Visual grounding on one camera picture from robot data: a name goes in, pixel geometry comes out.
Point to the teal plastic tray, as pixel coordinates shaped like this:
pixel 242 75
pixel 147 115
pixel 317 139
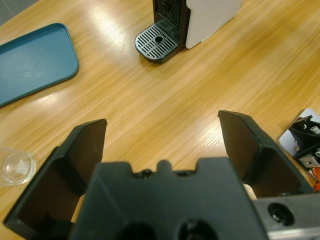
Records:
pixel 35 65

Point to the clear glass cup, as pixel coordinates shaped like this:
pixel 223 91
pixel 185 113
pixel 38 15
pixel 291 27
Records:
pixel 17 167

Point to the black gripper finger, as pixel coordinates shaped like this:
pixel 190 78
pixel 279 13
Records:
pixel 73 155
pixel 261 160

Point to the white capsule coffee machine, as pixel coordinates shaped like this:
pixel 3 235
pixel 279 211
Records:
pixel 210 22

